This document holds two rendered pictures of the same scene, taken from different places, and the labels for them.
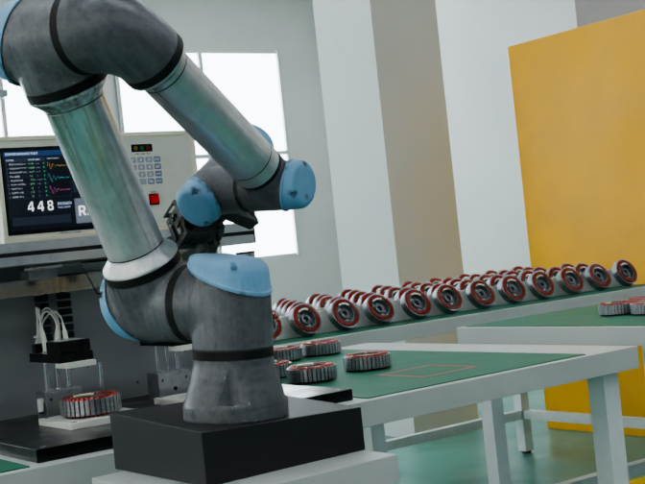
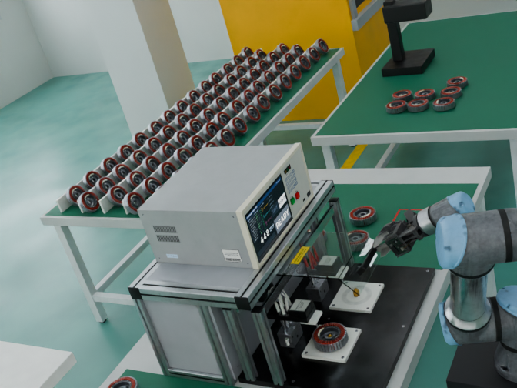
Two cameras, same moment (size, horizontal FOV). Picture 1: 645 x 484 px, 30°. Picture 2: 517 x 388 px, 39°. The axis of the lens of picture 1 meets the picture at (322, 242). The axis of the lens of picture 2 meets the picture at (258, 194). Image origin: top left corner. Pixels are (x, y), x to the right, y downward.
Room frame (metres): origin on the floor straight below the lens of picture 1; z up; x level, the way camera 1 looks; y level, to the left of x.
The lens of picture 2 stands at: (0.54, 1.19, 2.27)
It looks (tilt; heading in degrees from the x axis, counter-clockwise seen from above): 26 degrees down; 339
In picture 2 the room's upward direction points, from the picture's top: 16 degrees counter-clockwise
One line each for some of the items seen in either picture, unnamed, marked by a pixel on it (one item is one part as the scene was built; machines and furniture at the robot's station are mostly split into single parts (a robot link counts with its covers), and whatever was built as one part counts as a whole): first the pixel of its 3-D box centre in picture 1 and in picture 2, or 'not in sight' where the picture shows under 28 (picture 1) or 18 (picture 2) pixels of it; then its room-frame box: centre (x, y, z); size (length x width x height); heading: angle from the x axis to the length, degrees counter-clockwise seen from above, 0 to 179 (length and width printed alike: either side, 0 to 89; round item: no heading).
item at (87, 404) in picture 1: (90, 403); (330, 336); (2.24, 0.46, 0.80); 0.11 x 0.11 x 0.04
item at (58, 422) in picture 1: (92, 417); (331, 342); (2.24, 0.46, 0.78); 0.15 x 0.15 x 0.01; 35
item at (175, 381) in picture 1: (169, 383); (317, 288); (2.49, 0.35, 0.80); 0.08 x 0.05 x 0.06; 125
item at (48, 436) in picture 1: (147, 415); (341, 322); (2.32, 0.37, 0.76); 0.64 x 0.47 x 0.02; 125
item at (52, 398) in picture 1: (59, 402); (290, 332); (2.35, 0.54, 0.80); 0.08 x 0.05 x 0.06; 125
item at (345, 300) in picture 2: (204, 397); (356, 296); (2.38, 0.26, 0.78); 0.15 x 0.15 x 0.01; 35
